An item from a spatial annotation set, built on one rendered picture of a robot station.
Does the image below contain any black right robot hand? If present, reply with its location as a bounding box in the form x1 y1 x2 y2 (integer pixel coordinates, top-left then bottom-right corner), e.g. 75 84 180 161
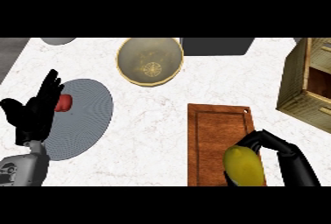
221 129 322 187

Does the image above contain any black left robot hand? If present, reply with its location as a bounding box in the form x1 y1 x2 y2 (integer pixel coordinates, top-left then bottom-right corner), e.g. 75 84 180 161
0 68 66 147

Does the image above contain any yellow lemon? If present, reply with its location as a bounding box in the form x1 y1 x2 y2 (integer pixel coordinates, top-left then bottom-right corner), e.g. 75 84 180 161
221 144 264 187

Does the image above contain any brown wooden cutting board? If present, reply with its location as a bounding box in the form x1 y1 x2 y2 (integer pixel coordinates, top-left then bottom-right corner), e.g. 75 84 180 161
186 102 267 187

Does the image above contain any red fruit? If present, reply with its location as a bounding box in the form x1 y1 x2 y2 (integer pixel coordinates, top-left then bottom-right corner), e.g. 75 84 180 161
53 94 74 113

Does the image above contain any round grey placemat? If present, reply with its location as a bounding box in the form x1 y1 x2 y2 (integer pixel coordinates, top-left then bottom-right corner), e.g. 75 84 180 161
43 78 115 162

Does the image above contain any dark grey counter strip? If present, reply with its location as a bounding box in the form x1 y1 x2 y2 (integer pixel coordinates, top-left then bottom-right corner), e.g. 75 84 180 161
0 38 32 86

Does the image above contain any grey round dish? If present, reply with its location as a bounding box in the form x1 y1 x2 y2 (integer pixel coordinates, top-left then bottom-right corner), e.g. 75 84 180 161
38 38 78 46

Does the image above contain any pale wooden cabinet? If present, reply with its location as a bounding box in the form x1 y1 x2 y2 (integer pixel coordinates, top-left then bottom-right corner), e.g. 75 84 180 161
275 38 331 135

